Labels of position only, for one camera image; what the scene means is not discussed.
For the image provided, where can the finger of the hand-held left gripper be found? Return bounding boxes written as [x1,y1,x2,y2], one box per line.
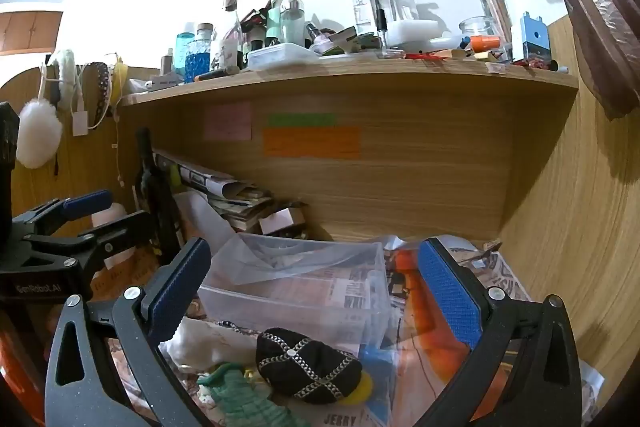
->
[25,210,154,269]
[12,190,114,238]

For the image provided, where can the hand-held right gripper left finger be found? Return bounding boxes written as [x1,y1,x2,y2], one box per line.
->
[45,237,216,427]

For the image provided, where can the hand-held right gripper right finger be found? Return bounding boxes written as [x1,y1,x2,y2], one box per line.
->
[412,237,583,427]

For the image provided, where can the dark glass bottle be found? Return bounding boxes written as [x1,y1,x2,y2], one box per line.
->
[134,127,187,266]

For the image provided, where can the newspaper sheets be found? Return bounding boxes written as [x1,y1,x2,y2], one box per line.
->
[320,237,607,427]

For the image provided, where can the white cloth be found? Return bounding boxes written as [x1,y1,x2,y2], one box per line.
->
[160,317,262,373]

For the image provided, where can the orange plastic bag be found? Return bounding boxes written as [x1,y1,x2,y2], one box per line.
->
[394,249,503,410]

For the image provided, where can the white fluffy pompom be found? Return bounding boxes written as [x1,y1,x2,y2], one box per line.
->
[17,98,64,170]

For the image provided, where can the orange cloth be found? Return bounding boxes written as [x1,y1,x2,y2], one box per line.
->
[0,307,47,424]

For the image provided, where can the blue box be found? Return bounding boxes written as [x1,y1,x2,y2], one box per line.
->
[359,344,397,408]

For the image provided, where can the stack of books and papers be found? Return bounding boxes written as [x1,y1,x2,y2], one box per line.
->
[152,147,309,240]

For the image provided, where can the dotted headband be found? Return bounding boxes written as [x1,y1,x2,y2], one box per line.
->
[82,61,114,131]

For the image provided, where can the green knitted cloth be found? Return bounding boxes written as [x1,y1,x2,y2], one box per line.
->
[196,362,313,427]

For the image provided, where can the clear plastic bin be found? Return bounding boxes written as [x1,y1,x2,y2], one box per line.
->
[197,232,394,351]

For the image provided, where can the small cardboard box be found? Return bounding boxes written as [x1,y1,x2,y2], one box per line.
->
[257,206,309,238]

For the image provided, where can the yellow headband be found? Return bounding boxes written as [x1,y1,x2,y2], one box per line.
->
[112,60,130,106]

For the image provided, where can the white fluffy headband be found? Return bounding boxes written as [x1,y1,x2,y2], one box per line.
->
[49,50,79,111]

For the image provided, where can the pink sticky note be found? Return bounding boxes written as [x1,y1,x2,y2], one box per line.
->
[202,101,253,142]

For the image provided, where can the black quilted pouch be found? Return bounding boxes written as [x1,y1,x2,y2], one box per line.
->
[256,328,363,406]

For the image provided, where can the wooden cabinet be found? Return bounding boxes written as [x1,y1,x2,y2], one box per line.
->
[0,11,64,56]

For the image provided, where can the bottle with blue liquid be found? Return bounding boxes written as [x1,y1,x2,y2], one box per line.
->
[184,23,212,84]

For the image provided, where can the light blue bottle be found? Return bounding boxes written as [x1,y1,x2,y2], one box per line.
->
[175,22,197,74]

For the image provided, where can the white mug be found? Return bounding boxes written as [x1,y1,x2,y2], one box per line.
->
[215,38,239,69]

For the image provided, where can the orange sticky note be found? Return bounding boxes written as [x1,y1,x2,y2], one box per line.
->
[262,126,362,159]

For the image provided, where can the green sticky note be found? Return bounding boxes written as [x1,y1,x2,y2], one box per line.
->
[267,113,337,128]

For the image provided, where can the white plastic container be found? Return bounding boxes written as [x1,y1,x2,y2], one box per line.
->
[246,43,321,71]

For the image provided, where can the clear glass bottle with cork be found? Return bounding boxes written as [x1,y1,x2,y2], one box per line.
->
[220,0,247,58]

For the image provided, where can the wooden shelf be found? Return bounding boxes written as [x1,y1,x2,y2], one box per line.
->
[117,54,581,108]

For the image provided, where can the green bottle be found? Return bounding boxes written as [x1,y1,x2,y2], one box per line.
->
[265,0,292,48]

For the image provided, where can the short glass jar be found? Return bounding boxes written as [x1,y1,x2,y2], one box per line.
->
[459,17,497,54]

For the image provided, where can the clear round bottle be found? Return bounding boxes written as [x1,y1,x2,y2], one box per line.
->
[280,0,307,46]

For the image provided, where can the blue plastic block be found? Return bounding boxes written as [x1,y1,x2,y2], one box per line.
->
[520,12,552,61]

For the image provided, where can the tall clear jar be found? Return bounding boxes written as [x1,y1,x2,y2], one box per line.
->
[477,0,514,58]

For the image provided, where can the clear water bottle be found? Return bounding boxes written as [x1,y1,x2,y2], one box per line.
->
[352,0,382,39]

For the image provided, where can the brown curtain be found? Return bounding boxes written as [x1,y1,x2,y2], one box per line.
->
[470,0,640,123]

